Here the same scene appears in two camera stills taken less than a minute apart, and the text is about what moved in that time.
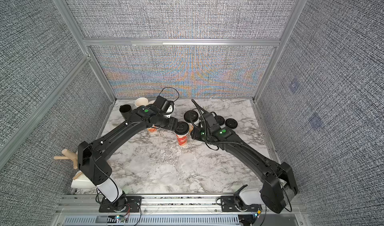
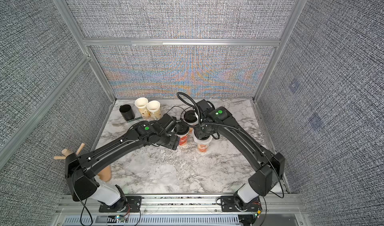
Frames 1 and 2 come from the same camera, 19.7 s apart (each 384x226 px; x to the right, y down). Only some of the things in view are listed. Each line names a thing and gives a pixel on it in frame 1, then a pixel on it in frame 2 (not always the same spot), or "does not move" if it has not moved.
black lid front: (191, 116) does not move
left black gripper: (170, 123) to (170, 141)
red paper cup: (182, 139) does not move
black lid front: (181, 128) does not move
